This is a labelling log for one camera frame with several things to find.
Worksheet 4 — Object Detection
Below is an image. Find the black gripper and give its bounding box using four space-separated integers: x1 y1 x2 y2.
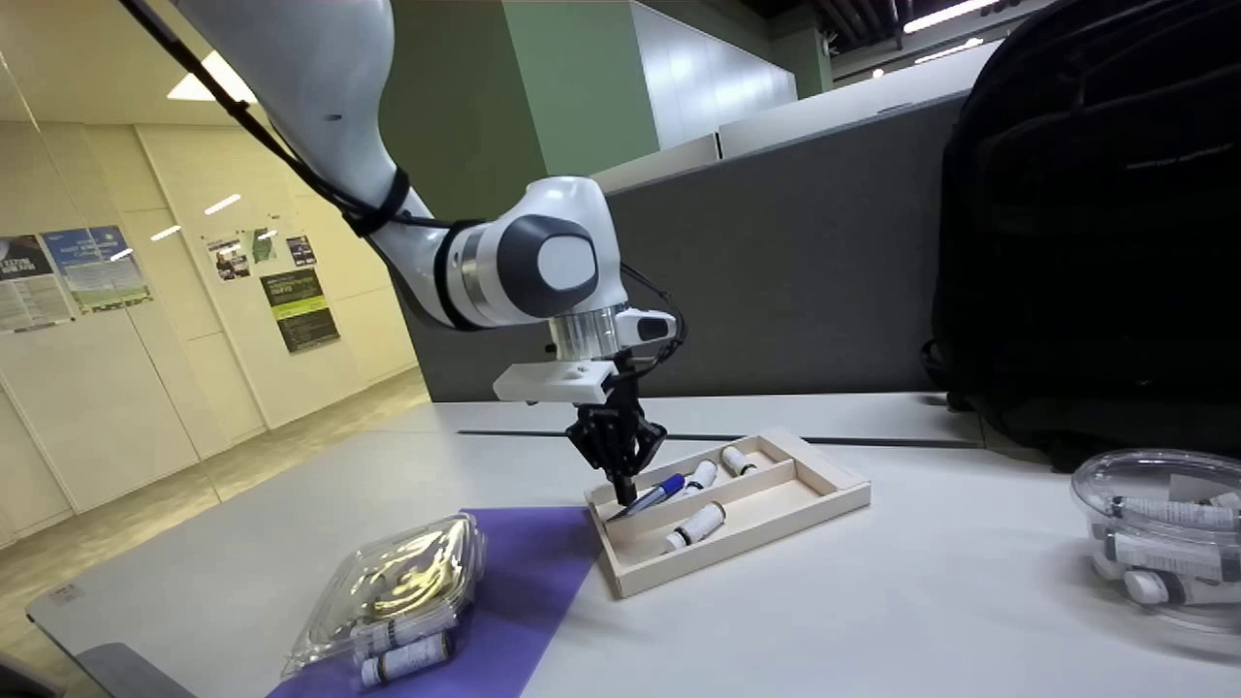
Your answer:
563 383 670 511

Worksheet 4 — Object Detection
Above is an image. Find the blue capped silver marker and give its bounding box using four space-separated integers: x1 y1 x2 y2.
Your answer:
625 468 688 518

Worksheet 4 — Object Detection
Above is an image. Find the purple mat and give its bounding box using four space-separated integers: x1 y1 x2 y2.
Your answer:
266 503 606 698

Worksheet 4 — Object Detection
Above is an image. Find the wooden compartment tray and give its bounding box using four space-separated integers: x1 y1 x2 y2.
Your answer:
584 427 872 605

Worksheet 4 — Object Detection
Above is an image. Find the gray desk divider panel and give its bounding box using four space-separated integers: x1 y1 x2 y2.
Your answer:
422 110 970 405

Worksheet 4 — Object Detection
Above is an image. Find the clear plastic bag of tubes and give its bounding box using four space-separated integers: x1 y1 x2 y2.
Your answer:
280 509 489 692

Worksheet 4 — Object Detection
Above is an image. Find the white tube inside bag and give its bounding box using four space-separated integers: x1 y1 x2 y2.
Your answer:
355 636 455 692
351 605 456 650

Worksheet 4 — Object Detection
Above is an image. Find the black backpack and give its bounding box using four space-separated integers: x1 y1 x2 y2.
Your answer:
921 0 1241 474

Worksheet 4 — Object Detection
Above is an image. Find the clear plastic bowl of tubes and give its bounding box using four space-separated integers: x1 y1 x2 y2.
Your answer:
1066 447 1241 666

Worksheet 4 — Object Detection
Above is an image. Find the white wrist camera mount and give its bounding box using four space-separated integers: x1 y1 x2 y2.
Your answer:
489 355 625 408

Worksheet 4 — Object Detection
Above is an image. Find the green black wall poster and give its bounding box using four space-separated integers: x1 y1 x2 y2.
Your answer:
255 262 345 355

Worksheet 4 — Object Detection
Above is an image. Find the small photo wall poster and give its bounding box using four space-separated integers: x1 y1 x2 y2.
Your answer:
204 237 255 283

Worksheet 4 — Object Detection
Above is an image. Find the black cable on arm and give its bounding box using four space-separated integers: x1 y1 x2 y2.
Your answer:
117 0 456 242

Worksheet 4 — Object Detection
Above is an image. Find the blue green wall poster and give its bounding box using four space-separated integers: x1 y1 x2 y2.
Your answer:
38 222 155 319

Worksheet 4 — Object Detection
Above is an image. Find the gray white wall poster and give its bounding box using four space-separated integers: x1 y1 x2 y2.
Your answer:
0 234 76 337

